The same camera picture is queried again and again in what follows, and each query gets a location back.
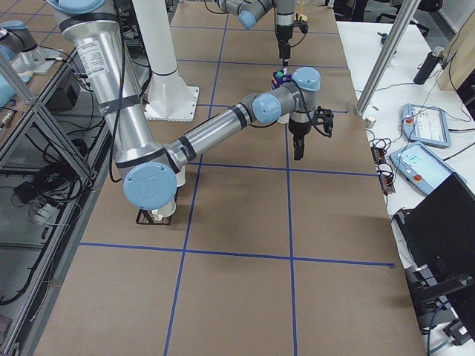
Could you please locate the white paper cup upper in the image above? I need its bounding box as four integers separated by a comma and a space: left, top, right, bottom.
176, 166, 186, 187

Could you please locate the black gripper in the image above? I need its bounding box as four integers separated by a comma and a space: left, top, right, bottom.
276, 24, 293, 67
289, 120, 311, 160

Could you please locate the white paper cup lower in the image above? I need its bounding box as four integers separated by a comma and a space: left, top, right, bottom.
151, 200, 176, 218

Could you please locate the black wire cup rack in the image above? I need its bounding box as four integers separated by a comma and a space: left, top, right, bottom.
135, 209, 171, 225

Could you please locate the white paper cup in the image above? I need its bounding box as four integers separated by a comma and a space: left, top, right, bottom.
176, 166, 186, 187
151, 200, 176, 218

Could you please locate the blue teach pendant near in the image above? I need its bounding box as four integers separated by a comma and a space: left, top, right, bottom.
390, 142, 455, 195

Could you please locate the black bottle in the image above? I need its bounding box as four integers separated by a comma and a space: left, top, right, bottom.
413, 46, 445, 85

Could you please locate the black power strip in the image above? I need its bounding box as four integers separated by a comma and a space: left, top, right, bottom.
370, 146, 396, 196

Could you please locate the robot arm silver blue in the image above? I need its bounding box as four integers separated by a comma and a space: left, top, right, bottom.
51, 1, 321, 212
217, 0, 309, 69

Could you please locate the blue white milk carton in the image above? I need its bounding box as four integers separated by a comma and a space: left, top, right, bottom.
271, 68, 292, 90

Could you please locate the wooden cup tree stand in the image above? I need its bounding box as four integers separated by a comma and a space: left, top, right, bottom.
295, 0, 308, 22

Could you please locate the pale green ceramic mug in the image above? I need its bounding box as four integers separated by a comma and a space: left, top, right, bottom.
277, 114, 289, 125

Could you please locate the small metal cup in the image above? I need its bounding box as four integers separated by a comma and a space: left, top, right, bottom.
364, 116, 376, 129

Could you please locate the blue teach pendant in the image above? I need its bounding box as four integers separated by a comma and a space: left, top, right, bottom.
402, 103, 451, 148
390, 142, 455, 195

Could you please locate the blue teach pendant far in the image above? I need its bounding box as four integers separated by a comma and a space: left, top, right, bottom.
402, 103, 451, 148

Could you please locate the aluminium frame post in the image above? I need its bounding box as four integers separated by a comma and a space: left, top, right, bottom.
355, 0, 421, 116

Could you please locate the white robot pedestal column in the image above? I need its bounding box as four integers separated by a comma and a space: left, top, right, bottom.
134, 1, 200, 122

